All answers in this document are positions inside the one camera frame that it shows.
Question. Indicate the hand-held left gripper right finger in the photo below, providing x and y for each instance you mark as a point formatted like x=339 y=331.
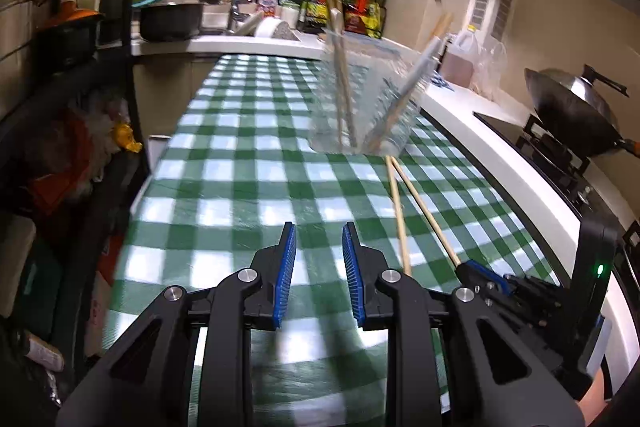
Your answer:
x=354 y=277

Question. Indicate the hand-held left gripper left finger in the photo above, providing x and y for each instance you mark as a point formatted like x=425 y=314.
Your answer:
x=285 y=277

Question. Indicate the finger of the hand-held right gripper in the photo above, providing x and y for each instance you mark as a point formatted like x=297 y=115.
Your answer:
x=540 y=307
x=487 y=277

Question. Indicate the wooden chopstick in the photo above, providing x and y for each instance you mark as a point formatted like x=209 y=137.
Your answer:
x=442 y=24
x=334 y=57
x=429 y=217
x=399 y=217
x=345 y=72

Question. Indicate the clear plastic container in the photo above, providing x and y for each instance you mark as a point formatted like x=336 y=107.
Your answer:
x=325 y=107

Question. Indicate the person's right forearm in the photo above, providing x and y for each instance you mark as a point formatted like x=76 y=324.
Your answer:
x=595 y=394

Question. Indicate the green checked tablecloth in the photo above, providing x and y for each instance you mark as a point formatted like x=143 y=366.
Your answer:
x=250 y=157

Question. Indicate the stove burner grate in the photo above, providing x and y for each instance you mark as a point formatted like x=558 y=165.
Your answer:
x=550 y=152

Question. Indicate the black gas stove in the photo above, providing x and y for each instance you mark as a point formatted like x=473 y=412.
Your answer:
x=505 y=132

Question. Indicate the black wok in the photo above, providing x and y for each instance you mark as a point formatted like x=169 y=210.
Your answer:
x=560 y=117

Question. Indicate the cardboard box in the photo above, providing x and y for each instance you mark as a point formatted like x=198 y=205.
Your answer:
x=105 y=297

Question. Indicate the blue cloth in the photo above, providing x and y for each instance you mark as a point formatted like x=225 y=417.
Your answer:
x=442 y=82

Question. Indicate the clear plastic bag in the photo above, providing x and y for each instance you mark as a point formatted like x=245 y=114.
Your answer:
x=492 y=72

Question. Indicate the wok with steel lid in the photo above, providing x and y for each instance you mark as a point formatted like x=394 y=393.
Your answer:
x=580 y=87

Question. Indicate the yellow plastic bag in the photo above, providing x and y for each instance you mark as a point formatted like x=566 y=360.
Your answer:
x=127 y=137

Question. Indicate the cooking oil jug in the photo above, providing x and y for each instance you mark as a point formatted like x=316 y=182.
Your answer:
x=460 y=67

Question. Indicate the white jar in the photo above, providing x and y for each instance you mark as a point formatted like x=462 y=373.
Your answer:
x=289 y=14

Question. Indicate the row of sauce bottles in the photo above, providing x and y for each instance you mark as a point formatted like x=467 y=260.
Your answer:
x=362 y=14

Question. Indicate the black shelf rack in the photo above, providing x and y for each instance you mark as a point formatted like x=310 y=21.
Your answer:
x=136 y=57

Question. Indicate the kitchen sink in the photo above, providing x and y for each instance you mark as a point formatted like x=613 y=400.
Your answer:
x=215 y=19

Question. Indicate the black cooking pot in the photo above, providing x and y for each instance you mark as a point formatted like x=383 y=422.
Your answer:
x=170 y=22

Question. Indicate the black canister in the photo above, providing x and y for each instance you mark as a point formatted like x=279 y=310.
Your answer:
x=112 y=12

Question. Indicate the orange lidded pot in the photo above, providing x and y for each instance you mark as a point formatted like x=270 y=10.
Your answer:
x=70 y=14

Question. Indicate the large steel pot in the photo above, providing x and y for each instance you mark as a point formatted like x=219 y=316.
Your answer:
x=25 y=17

